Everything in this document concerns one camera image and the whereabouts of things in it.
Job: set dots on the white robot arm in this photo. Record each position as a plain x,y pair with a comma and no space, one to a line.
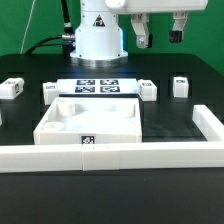
99,39

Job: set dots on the white square tabletop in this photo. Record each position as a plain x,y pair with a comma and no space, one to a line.
71,120

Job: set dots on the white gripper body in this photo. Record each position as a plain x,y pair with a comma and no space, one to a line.
154,6

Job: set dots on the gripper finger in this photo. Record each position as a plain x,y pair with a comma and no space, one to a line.
139,23
176,34

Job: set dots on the white L-shaped fence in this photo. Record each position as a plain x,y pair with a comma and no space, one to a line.
37,158

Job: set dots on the apriltag base plate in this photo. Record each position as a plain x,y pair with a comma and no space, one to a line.
97,86

